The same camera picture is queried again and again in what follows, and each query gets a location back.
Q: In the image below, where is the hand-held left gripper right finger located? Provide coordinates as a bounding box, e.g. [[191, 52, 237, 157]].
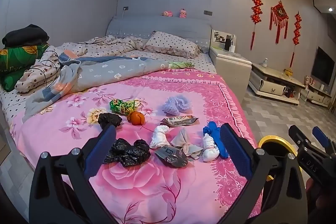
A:
[[220, 123, 307, 224]]

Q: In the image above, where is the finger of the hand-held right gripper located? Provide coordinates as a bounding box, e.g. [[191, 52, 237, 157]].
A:
[[312, 126, 336, 155], [288, 125, 315, 152]]

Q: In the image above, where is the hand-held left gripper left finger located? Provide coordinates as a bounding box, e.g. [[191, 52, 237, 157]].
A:
[[29, 124, 117, 224]]

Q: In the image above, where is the yellow rimmed trash bin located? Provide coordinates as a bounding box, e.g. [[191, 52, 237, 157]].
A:
[[258, 135, 302, 182]]

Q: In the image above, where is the white tissue wad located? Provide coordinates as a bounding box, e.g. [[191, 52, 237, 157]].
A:
[[202, 134, 219, 162], [150, 125, 170, 149]]

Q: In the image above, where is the large glossy black plastic bag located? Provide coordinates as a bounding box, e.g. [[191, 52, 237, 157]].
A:
[[104, 138, 151, 167]]

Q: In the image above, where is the small black plastic bag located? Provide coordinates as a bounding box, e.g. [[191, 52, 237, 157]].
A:
[[98, 113, 123, 130]]

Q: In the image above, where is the orange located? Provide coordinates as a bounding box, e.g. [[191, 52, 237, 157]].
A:
[[127, 112, 145, 126]]

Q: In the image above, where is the green snack wrapper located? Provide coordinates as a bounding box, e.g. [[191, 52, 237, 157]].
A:
[[109, 99, 137, 115]]

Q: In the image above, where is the long snack packet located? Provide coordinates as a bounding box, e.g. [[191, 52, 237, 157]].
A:
[[160, 115, 199, 127]]

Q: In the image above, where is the blue glove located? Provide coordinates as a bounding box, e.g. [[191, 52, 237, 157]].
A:
[[203, 121, 229, 159]]

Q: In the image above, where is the small cream cabinet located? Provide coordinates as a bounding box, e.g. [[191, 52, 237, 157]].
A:
[[301, 82, 332, 107]]

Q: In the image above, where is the cream marble top cabinet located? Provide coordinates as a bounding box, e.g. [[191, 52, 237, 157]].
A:
[[249, 63, 306, 105]]

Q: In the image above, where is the pink floral blanket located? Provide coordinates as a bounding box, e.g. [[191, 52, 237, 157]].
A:
[[12, 68, 263, 224]]

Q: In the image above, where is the grey crumpled packet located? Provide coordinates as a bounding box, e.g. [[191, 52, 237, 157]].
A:
[[154, 145, 189, 168]]

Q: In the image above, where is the flat screen television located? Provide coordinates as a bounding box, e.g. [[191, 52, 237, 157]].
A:
[[311, 46, 336, 86]]

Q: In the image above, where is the purple fluffy scrunchie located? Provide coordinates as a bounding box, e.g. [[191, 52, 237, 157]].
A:
[[162, 95, 192, 115]]

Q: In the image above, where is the cream nightstand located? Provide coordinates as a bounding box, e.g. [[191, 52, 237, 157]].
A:
[[210, 47, 252, 109]]

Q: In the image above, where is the grey floral blanket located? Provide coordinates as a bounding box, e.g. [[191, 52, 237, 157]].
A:
[[22, 52, 174, 122]]

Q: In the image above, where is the polka dot rolled pillow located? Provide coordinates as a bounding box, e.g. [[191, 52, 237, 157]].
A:
[[14, 52, 62, 93]]

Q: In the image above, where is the green floral sheet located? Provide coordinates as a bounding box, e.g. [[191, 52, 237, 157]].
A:
[[168, 61, 193, 69]]

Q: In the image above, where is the polka dot quilt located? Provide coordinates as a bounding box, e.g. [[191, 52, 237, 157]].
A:
[[60, 35, 147, 58]]

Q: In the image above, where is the polka dot ruffled pillow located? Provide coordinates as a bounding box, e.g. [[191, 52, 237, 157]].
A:
[[143, 31, 201, 59]]

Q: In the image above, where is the green floral folded quilt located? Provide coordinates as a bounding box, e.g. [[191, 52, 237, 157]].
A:
[[0, 43, 50, 92]]

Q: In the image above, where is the black folded clothing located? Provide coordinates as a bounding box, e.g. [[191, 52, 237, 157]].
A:
[[2, 24, 50, 48]]

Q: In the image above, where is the grey bed headboard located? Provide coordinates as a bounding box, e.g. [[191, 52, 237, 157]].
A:
[[106, 15, 212, 48]]

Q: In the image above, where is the red knot wall decoration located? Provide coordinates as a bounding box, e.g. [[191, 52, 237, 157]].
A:
[[290, 11, 302, 68], [251, 0, 264, 51]]

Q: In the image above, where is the red diamond wall decoration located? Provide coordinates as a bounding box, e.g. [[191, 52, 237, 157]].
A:
[[269, 0, 289, 44]]

